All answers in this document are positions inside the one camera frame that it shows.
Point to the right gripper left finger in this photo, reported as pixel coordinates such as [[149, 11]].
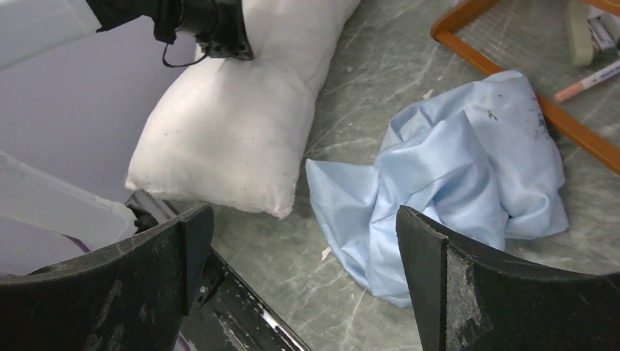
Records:
[[64, 306]]

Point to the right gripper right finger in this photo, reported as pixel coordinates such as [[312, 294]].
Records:
[[470, 296]]

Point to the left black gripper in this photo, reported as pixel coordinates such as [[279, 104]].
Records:
[[218, 28]]

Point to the white pillow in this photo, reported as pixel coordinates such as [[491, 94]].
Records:
[[232, 132]]

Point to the light blue pillowcase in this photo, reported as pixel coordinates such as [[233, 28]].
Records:
[[478, 159]]

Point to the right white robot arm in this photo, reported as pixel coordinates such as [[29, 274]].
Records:
[[82, 220]]

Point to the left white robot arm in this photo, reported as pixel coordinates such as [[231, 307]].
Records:
[[165, 14]]

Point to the pink white marker pen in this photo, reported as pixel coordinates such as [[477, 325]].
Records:
[[588, 82]]

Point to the beige stapler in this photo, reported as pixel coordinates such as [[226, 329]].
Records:
[[592, 31]]

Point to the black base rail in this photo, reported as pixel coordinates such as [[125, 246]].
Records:
[[179, 294]]

